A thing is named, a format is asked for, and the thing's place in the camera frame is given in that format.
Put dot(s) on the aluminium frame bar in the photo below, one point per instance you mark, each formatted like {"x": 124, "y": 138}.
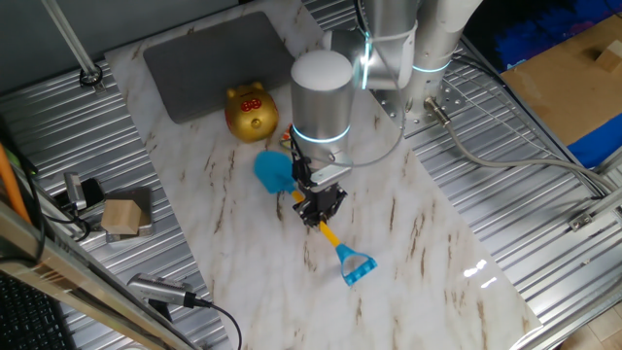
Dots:
{"x": 73, "y": 287}

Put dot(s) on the grey fabric laptop sleeve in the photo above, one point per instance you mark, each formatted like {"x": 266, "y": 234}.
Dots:
{"x": 218, "y": 63}

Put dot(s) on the blue plastic sheet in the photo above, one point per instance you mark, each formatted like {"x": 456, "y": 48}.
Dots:
{"x": 597, "y": 146}

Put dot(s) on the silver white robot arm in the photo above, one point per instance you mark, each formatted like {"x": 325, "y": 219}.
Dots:
{"x": 321, "y": 97}

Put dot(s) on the white marble pattern board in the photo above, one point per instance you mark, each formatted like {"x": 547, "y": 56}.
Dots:
{"x": 437, "y": 291}

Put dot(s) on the silver ridged camera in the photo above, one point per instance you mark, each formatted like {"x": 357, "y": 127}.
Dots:
{"x": 158, "y": 288}

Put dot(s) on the orange pole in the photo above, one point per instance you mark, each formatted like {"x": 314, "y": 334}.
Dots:
{"x": 12, "y": 189}

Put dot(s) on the green white rubik's cube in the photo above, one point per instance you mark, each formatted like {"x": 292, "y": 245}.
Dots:
{"x": 285, "y": 138}

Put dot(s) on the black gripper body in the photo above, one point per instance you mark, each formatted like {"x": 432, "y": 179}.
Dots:
{"x": 324, "y": 198}

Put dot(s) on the blue yellow toy shovel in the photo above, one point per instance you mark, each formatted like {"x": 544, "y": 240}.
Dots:
{"x": 273, "y": 171}

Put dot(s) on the light wooden cube block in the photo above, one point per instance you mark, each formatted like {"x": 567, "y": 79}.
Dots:
{"x": 120, "y": 218}

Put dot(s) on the small wooden block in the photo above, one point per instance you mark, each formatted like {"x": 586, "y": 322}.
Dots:
{"x": 611, "y": 57}

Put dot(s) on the small silver camera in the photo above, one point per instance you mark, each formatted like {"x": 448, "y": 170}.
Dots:
{"x": 75, "y": 190}

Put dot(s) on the golden piggy bank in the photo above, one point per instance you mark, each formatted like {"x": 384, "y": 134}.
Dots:
{"x": 250, "y": 114}

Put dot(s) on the brown cardboard box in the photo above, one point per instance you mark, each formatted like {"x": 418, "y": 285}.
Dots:
{"x": 559, "y": 92}

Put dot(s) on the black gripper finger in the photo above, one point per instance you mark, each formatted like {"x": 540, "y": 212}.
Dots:
{"x": 336, "y": 208}
{"x": 305, "y": 215}

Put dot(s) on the black keyboard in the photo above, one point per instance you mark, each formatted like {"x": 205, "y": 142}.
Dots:
{"x": 29, "y": 321}

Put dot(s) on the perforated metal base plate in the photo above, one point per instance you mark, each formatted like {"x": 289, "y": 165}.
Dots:
{"x": 452, "y": 104}

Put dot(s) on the slanted aluminium pole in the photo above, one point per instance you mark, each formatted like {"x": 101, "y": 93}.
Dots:
{"x": 73, "y": 44}

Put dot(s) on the small metal corner bracket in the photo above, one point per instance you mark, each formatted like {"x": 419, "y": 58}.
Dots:
{"x": 580, "y": 221}

